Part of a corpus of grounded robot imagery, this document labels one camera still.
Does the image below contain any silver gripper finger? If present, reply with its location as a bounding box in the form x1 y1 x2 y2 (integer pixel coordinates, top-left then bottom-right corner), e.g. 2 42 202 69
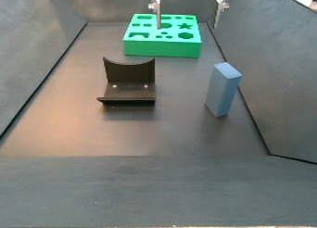
213 0 229 28
149 0 161 29

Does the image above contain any blue rectangular block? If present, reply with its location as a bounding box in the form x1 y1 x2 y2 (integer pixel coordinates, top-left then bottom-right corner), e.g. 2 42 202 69
206 62 242 117

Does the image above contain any black curved stand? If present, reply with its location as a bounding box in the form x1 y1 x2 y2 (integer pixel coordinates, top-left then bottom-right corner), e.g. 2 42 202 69
97 57 157 104

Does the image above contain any green foam shape board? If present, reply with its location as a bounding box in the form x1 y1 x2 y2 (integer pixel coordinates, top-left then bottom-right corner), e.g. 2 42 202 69
123 14 202 57

